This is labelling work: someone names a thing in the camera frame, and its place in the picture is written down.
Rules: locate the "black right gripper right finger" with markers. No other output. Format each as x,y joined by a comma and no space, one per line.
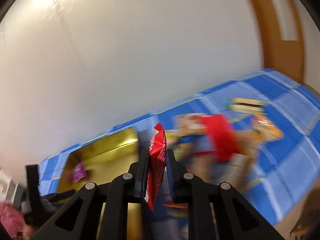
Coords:
215,211

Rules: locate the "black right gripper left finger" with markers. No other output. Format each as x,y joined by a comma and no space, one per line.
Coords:
101,211

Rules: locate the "purple snack packet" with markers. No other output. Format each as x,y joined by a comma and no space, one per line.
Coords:
78,172

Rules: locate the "red snack packet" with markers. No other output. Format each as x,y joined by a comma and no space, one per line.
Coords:
221,135

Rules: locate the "red white wafer packet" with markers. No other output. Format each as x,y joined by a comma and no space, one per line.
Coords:
157,154

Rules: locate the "beige pastry packet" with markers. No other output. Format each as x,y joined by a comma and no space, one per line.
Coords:
189,124

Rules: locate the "orange peanut snack bag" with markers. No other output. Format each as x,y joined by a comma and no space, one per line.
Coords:
264,129

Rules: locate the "green-edged cracker packet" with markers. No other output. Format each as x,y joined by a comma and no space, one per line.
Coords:
246,106

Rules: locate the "long brown white snack bar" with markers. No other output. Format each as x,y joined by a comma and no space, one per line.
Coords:
237,170

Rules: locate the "sesame bar red ends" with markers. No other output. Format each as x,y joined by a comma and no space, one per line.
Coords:
200,165

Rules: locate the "person left hand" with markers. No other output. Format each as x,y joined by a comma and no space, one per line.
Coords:
27,232

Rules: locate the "gold tin tray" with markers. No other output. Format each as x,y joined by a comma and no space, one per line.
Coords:
103,160

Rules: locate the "blue plaid tablecloth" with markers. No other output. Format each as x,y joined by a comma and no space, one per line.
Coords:
286,168

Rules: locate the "wooden door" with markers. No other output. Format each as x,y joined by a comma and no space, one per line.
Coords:
281,36

